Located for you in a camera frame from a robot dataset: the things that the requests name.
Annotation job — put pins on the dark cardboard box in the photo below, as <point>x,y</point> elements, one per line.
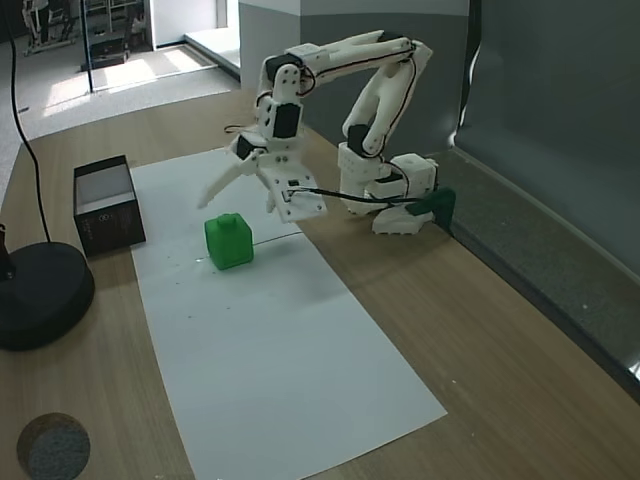
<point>112,220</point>

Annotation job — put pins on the white paper sheet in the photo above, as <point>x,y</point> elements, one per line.
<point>185,195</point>
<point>280,360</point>

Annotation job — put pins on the green cube with knob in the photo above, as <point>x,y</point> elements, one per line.
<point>230,242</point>

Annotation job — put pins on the green table clamp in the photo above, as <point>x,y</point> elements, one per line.
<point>437,202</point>

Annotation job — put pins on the black equipment cart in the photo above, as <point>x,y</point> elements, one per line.
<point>107,47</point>

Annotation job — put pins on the thin black stand pole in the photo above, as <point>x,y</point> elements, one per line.
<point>30,145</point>

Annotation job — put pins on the black round stand base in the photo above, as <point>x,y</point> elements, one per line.
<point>40,295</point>

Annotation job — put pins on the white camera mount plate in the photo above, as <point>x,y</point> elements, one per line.
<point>300,175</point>

